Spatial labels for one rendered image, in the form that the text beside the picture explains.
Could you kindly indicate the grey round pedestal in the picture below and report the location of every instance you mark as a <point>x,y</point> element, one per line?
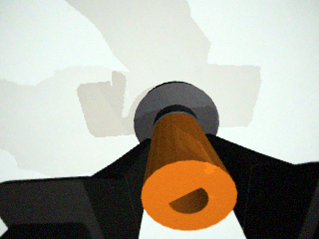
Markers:
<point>173,98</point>

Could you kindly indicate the orange knob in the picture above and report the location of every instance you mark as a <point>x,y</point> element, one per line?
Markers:
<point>186,186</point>

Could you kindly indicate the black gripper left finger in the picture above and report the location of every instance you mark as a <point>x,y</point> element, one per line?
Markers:
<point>108,202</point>

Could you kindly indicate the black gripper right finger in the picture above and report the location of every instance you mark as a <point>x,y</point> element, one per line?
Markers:
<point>275,199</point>

